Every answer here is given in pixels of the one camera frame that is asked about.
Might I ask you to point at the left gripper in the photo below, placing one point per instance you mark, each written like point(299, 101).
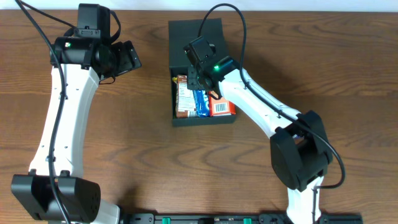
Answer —
point(127, 60)

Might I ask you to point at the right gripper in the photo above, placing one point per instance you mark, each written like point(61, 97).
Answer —
point(193, 83)

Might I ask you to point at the blue Oreo cookie pack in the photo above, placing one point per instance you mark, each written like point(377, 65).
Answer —
point(201, 103)

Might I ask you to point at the brown carton with barcode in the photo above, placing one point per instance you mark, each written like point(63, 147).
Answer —
point(185, 103)

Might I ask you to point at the orange carton with barcode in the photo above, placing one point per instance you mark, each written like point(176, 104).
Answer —
point(220, 107)

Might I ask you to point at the dark green hinged box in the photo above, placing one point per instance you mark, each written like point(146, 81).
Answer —
point(180, 34)

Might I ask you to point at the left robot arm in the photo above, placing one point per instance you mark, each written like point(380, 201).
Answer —
point(54, 189)

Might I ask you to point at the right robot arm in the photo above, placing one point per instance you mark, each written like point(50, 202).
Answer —
point(300, 151)

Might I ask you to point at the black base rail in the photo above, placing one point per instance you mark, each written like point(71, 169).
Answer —
point(264, 218)

